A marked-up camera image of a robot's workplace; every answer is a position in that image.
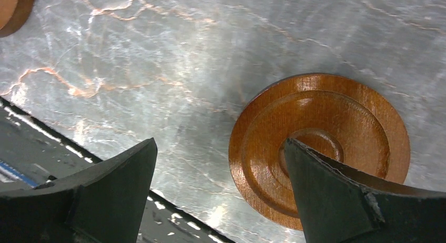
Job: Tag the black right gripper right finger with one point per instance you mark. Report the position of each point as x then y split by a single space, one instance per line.
337 203

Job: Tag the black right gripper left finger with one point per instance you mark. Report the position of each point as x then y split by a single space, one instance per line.
102 203

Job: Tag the glossy wooden ridged coaster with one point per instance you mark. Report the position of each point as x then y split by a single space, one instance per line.
14 14

